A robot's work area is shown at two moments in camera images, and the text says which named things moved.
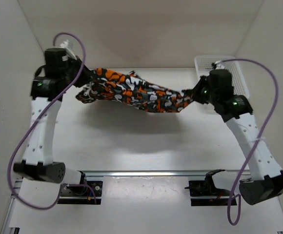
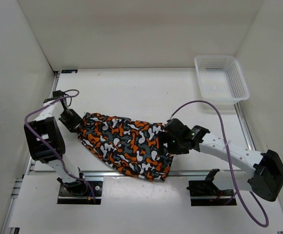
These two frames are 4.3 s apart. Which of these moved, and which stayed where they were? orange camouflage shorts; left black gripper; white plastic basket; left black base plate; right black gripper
Moved: right black gripper; left black gripper; orange camouflage shorts
Stayed: left black base plate; white plastic basket
